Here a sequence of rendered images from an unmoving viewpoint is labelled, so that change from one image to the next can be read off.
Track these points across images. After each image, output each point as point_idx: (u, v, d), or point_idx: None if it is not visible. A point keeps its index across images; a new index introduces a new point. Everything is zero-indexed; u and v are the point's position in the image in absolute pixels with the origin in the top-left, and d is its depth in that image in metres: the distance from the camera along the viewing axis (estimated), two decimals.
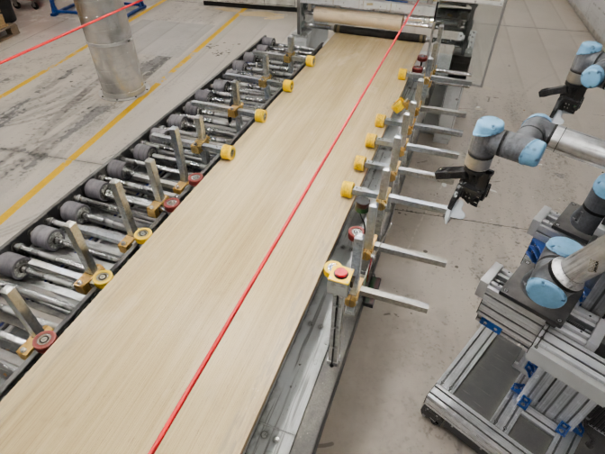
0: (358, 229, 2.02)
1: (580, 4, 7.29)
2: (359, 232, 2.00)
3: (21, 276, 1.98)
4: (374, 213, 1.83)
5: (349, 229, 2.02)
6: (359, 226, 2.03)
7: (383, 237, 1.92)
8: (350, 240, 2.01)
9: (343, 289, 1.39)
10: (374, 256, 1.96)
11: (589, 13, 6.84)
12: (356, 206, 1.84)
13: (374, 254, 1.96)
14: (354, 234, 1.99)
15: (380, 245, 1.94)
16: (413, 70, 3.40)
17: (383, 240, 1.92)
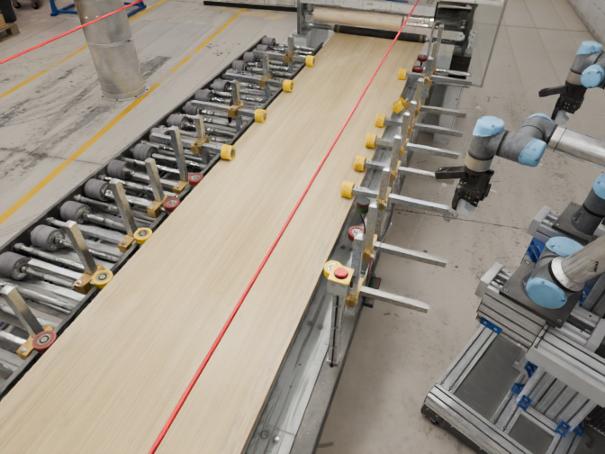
0: (358, 229, 2.02)
1: (580, 4, 7.29)
2: (359, 232, 2.00)
3: (21, 276, 1.98)
4: (374, 213, 1.83)
5: (349, 229, 2.02)
6: (359, 226, 2.03)
7: (383, 237, 1.92)
8: (350, 240, 2.01)
9: (343, 289, 1.39)
10: (374, 256, 1.96)
11: (589, 13, 6.84)
12: (356, 206, 1.84)
13: (374, 254, 1.96)
14: (354, 234, 1.99)
15: (380, 245, 1.94)
16: (413, 70, 3.40)
17: (383, 240, 1.92)
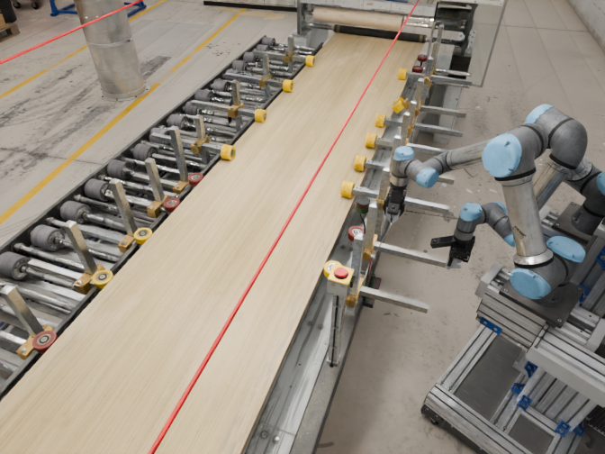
0: (358, 229, 2.02)
1: (580, 4, 7.29)
2: (359, 232, 2.00)
3: (21, 276, 1.98)
4: (374, 213, 1.83)
5: (349, 229, 2.02)
6: (359, 226, 2.03)
7: (383, 237, 1.92)
8: (350, 240, 2.01)
9: (343, 289, 1.39)
10: (374, 256, 1.96)
11: (589, 13, 6.84)
12: (356, 206, 1.84)
13: (374, 254, 1.96)
14: (354, 234, 1.99)
15: (380, 245, 1.94)
16: (413, 70, 3.40)
17: (383, 240, 1.92)
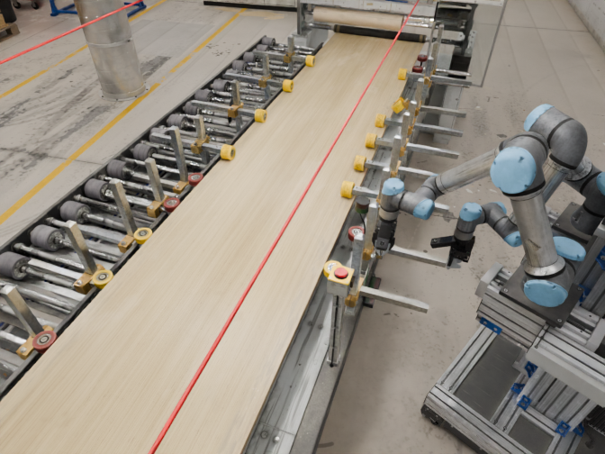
0: (358, 229, 2.02)
1: (580, 4, 7.29)
2: (359, 232, 2.00)
3: (21, 276, 1.98)
4: (374, 213, 1.83)
5: (349, 229, 2.02)
6: (359, 226, 2.03)
7: (377, 258, 1.86)
8: (350, 240, 2.01)
9: (343, 289, 1.39)
10: (374, 258, 1.96)
11: (589, 13, 6.84)
12: (356, 206, 1.84)
13: (374, 258, 1.96)
14: (354, 234, 1.99)
15: (376, 258, 1.91)
16: (413, 70, 3.40)
17: (377, 258, 1.88)
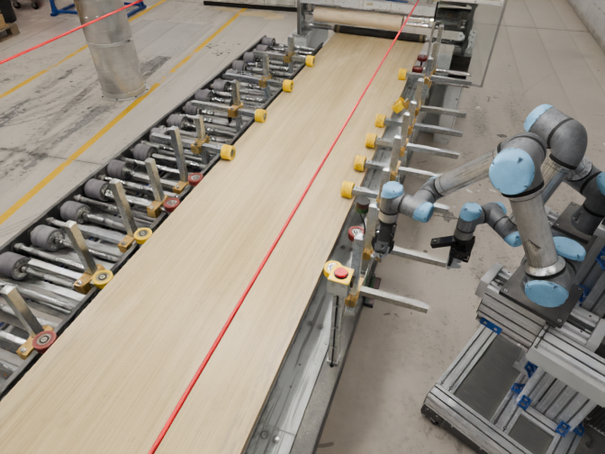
0: (358, 229, 2.02)
1: (580, 4, 7.29)
2: (359, 232, 2.00)
3: (21, 276, 1.98)
4: (374, 213, 1.83)
5: (349, 229, 2.02)
6: (359, 226, 2.03)
7: (377, 260, 1.86)
8: (350, 240, 2.01)
9: (343, 289, 1.39)
10: (374, 258, 1.97)
11: (589, 13, 6.84)
12: (356, 206, 1.84)
13: (374, 258, 1.96)
14: (354, 234, 1.99)
15: (375, 259, 1.91)
16: (413, 70, 3.40)
17: (376, 260, 1.88)
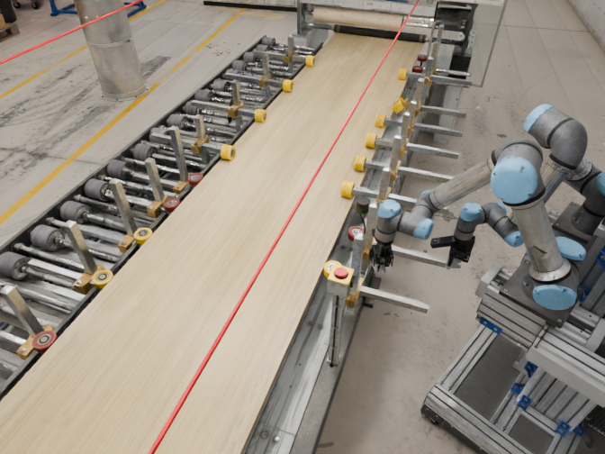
0: (358, 229, 2.02)
1: (580, 4, 7.29)
2: (359, 232, 2.00)
3: (21, 276, 1.98)
4: (374, 213, 1.83)
5: (349, 229, 2.02)
6: (359, 226, 2.03)
7: None
8: (350, 240, 2.01)
9: (343, 289, 1.39)
10: None
11: (589, 13, 6.84)
12: (356, 206, 1.84)
13: None
14: (354, 234, 1.99)
15: None
16: (413, 70, 3.40)
17: None
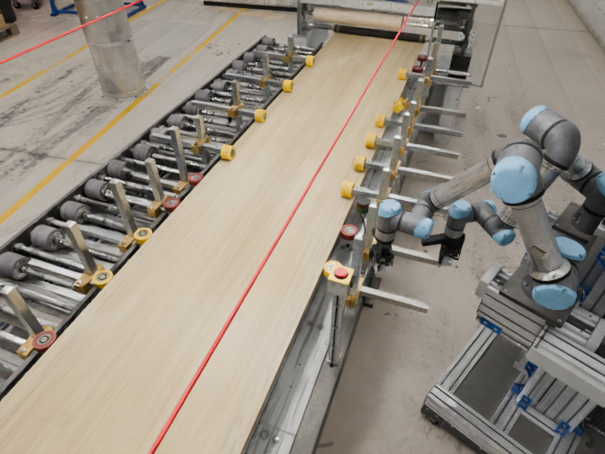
0: (350, 227, 2.03)
1: (580, 4, 7.29)
2: (351, 231, 2.01)
3: (21, 276, 1.98)
4: (374, 213, 1.83)
5: (341, 227, 2.03)
6: (351, 224, 2.04)
7: None
8: (342, 238, 2.02)
9: (343, 289, 1.39)
10: None
11: (589, 13, 6.84)
12: (356, 206, 1.84)
13: None
14: (346, 232, 2.00)
15: None
16: (413, 70, 3.40)
17: None
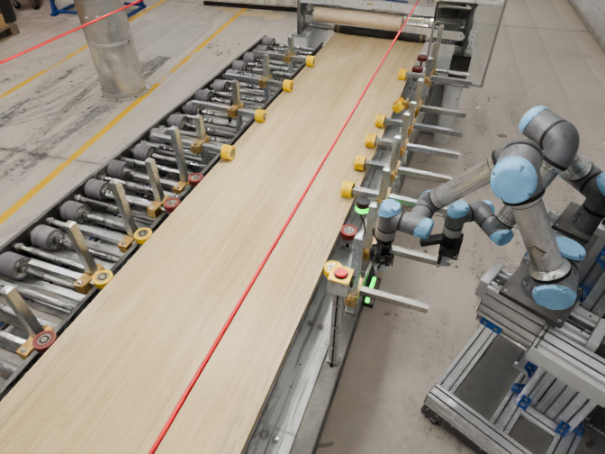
0: (350, 227, 2.03)
1: (580, 4, 7.29)
2: (351, 231, 2.01)
3: (21, 276, 1.98)
4: (374, 213, 1.83)
5: (341, 227, 2.03)
6: (351, 224, 2.04)
7: None
8: (342, 238, 2.02)
9: (343, 289, 1.39)
10: None
11: (589, 13, 6.84)
12: (356, 206, 1.84)
13: None
14: (346, 232, 2.00)
15: None
16: (413, 70, 3.40)
17: None
